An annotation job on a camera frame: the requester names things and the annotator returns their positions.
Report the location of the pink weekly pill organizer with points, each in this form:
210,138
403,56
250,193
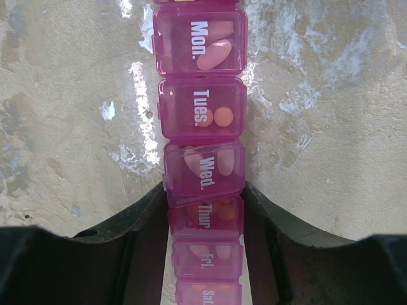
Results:
200,49

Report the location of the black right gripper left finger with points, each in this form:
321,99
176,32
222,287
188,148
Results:
118,261

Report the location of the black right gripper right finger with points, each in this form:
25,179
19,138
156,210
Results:
293,262

